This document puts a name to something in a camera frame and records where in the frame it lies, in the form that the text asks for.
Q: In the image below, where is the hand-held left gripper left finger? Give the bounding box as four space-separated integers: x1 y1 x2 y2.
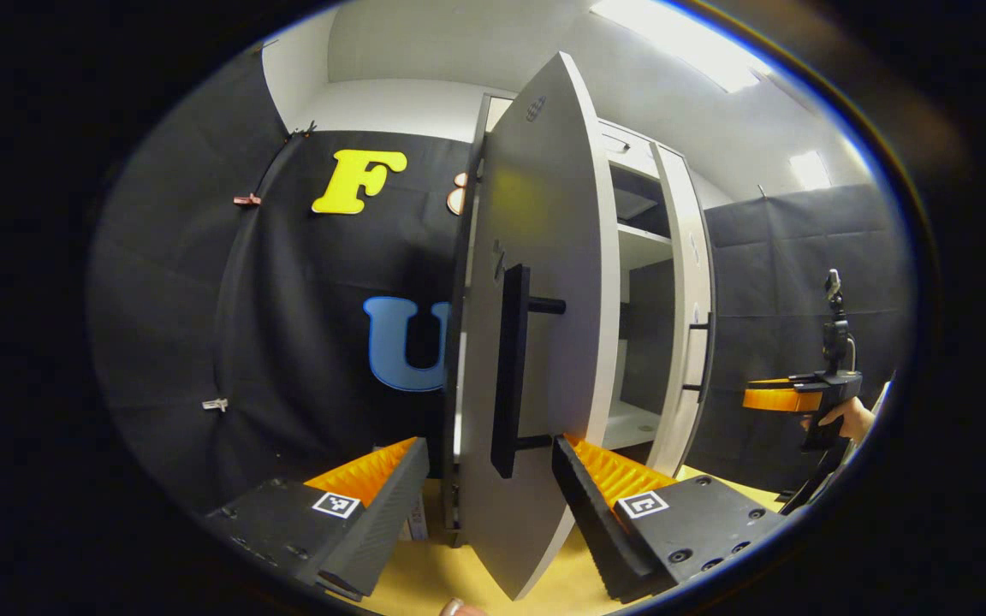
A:
206 436 431 600

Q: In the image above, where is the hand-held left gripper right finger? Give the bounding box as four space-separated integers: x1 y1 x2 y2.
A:
551 435 789 602

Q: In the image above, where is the white and grey cabinet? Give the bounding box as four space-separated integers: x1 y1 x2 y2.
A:
442 92 716 548

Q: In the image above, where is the white cabinet door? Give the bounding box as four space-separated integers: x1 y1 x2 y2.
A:
651 144 716 478
459 51 622 601

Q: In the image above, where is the white cabinet shelf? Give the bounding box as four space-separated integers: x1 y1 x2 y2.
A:
617 222 674 270

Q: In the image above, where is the beige cabinet drawer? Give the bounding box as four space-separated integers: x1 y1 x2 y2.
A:
600 120 661 172

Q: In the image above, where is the small ceiling light panel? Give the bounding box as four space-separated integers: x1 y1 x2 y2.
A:
788 151 832 191

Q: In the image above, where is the large ceiling light panel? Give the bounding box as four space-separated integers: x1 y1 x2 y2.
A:
591 0 772 93

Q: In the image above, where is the black door handle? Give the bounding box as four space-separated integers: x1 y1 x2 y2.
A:
683 312 714 393
490 264 567 480

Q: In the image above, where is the black hanging strap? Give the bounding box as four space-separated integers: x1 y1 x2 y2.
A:
780 436 845 516

